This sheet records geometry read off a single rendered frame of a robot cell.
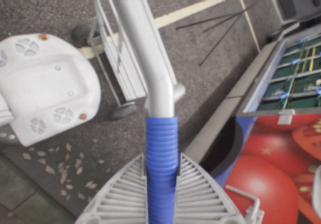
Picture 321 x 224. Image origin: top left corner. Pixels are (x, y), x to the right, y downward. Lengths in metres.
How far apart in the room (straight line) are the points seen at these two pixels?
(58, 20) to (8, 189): 1.24
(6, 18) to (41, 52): 0.57
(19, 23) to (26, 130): 0.80
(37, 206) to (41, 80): 0.82
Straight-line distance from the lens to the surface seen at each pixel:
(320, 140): 1.16
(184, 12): 2.40
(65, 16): 1.57
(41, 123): 0.99
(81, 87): 1.01
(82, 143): 1.30
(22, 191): 1.31
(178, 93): 0.22
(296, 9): 4.71
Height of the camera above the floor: 1.29
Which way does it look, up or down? 56 degrees down
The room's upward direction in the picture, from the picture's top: 83 degrees clockwise
